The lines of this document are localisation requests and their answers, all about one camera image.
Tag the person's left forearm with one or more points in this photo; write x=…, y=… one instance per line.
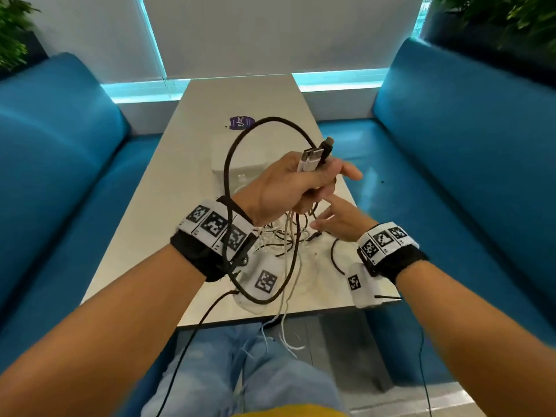
x=100, y=334

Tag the person's right hand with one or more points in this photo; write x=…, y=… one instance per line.
x=347, y=225

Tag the green artificial plant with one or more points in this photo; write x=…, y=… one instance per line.
x=11, y=34
x=521, y=12

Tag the yellow shirt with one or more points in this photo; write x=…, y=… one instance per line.
x=295, y=411

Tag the person's left hand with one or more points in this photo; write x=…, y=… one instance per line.
x=278, y=191

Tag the light blue jeans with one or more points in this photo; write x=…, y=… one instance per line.
x=208, y=364

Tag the round purple sticker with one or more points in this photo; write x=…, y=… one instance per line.
x=241, y=122

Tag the white mini drawer box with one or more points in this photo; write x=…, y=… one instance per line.
x=247, y=156

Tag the person's right forearm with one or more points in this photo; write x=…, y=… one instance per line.
x=478, y=343

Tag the cyan wall light strips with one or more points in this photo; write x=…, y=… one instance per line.
x=130, y=91

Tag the white table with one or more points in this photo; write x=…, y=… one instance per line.
x=195, y=108

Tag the silver metal floor rail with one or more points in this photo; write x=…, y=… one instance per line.
x=412, y=401

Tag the blue sofa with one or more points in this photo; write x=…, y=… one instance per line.
x=56, y=147
x=456, y=147

